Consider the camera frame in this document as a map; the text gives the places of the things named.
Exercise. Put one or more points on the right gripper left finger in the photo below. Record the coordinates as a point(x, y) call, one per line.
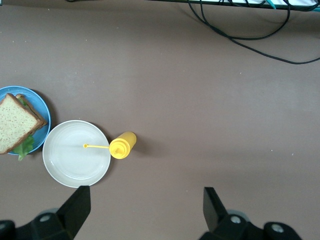
point(72, 212)

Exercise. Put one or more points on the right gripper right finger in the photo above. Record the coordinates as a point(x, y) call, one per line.
point(215, 217)

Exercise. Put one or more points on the green lettuce leaf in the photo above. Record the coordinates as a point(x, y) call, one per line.
point(25, 146)

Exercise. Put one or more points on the yellow squeeze bottle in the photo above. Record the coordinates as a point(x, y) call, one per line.
point(125, 145)

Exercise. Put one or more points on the toasted bread slice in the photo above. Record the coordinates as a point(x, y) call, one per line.
point(15, 122)
point(43, 122)

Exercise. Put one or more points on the beige plate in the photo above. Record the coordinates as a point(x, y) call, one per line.
point(70, 165)

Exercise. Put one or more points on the blue plate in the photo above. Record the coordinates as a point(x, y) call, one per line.
point(41, 107)

